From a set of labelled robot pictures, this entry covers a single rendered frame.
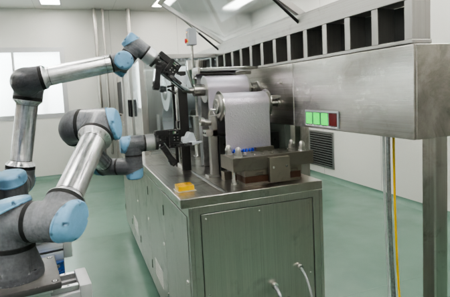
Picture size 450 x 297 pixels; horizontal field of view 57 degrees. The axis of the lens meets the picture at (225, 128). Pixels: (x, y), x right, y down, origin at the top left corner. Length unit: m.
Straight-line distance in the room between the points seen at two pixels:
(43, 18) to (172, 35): 2.14
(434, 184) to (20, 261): 1.33
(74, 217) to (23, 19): 6.45
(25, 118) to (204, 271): 0.98
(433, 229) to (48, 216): 1.26
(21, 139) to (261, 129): 1.07
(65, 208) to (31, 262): 0.21
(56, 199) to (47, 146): 6.21
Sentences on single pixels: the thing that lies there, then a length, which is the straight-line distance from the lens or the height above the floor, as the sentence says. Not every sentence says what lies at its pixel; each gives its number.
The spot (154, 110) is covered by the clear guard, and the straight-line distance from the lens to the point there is 2.91.
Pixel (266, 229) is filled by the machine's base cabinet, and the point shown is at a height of 0.72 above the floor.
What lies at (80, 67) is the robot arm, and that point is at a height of 1.44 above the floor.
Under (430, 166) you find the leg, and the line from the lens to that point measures 1.60.
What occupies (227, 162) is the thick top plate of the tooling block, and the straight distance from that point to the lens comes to 1.84.
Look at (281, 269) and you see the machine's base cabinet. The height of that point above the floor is 0.52.
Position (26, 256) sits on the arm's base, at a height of 0.89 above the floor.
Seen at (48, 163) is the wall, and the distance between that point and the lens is 7.48.
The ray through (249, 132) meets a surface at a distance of 2.00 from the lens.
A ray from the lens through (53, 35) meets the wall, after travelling 7.47.
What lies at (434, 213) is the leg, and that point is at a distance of 1.63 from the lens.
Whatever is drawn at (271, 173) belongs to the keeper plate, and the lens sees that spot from 1.83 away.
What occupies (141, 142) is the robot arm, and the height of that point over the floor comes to 1.12.
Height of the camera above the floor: 1.32
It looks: 5 degrees down
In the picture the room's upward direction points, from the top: 3 degrees counter-clockwise
